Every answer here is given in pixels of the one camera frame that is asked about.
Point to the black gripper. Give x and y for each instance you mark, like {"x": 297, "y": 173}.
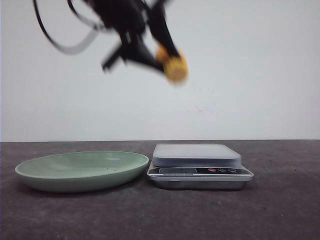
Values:
{"x": 127, "y": 19}

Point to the yellow corn cob piece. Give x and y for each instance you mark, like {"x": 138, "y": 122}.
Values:
{"x": 175, "y": 67}

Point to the silver digital kitchen scale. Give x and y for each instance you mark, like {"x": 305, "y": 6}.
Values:
{"x": 197, "y": 166}

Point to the green oval plate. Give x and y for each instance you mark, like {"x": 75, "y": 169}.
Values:
{"x": 85, "y": 171}

